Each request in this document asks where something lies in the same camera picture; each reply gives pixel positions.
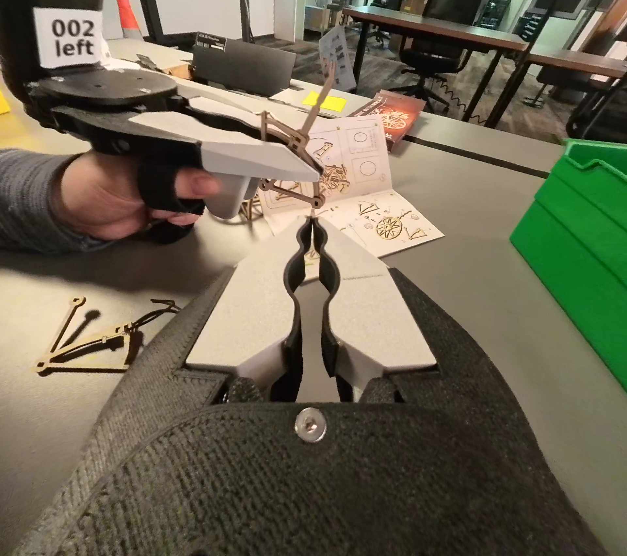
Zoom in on printed paper sheet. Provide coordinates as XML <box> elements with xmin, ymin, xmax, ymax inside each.
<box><xmin>318</xmin><ymin>24</ymin><xmax>359</xmax><ymax>94</ymax></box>

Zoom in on orange traffic cone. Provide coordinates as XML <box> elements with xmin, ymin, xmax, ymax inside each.
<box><xmin>116</xmin><ymin>0</ymin><xmax>144</xmax><ymax>40</ymax></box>

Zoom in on wooden triangular frame part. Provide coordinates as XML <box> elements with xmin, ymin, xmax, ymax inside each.
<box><xmin>33</xmin><ymin>295</ymin><xmax>136</xmax><ymax>377</ymax></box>

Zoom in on person's left hand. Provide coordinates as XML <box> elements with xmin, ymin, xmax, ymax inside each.
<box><xmin>56</xmin><ymin>152</ymin><xmax>221</xmax><ymax>242</ymax></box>

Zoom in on model instruction booklet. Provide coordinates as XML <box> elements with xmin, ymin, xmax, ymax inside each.
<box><xmin>257</xmin><ymin>117</ymin><xmax>446</xmax><ymax>259</ymax></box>

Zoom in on black cardboard box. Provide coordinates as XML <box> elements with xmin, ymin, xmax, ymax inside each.
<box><xmin>191</xmin><ymin>31</ymin><xmax>297</xmax><ymax>99</ymax></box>

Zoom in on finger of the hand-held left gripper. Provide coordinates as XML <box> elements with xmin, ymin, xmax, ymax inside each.
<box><xmin>185</xmin><ymin>95</ymin><xmax>297</xmax><ymax>147</ymax></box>
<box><xmin>127</xmin><ymin>112</ymin><xmax>320</xmax><ymax>222</ymax></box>

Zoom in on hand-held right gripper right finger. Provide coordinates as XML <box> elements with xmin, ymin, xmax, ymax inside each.
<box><xmin>313</xmin><ymin>215</ymin><xmax>438</xmax><ymax>394</ymax></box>

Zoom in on green plastic bin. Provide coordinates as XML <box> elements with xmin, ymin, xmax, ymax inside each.
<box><xmin>534</xmin><ymin>139</ymin><xmax>627</xmax><ymax>282</ymax></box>
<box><xmin>509</xmin><ymin>197</ymin><xmax>627</xmax><ymax>393</ymax></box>

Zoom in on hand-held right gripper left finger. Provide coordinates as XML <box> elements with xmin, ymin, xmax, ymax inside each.
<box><xmin>185</xmin><ymin>215</ymin><xmax>314</xmax><ymax>390</ymax></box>

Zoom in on person's left forearm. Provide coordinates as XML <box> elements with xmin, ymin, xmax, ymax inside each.
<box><xmin>0</xmin><ymin>148</ymin><xmax>116</xmax><ymax>254</ymax></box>

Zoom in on red model kit box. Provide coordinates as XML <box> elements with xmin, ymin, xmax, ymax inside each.
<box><xmin>347</xmin><ymin>90</ymin><xmax>425</xmax><ymax>155</ymax></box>

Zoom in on wooden spoked wheel part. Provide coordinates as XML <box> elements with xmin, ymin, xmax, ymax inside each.
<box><xmin>226</xmin><ymin>196</ymin><xmax>267</xmax><ymax>226</ymax></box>

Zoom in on wooden model frame part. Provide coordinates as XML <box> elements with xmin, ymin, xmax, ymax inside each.
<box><xmin>257</xmin><ymin>60</ymin><xmax>340</xmax><ymax>213</ymax></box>

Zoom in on brown desk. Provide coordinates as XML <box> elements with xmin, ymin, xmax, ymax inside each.
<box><xmin>519</xmin><ymin>49</ymin><xmax>627</xmax><ymax>125</ymax></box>
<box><xmin>342</xmin><ymin>5</ymin><xmax>531</xmax><ymax>126</ymax></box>

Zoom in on yellow sticky note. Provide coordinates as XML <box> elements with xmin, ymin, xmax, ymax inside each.
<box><xmin>302</xmin><ymin>93</ymin><xmax>347</xmax><ymax>112</ymax></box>

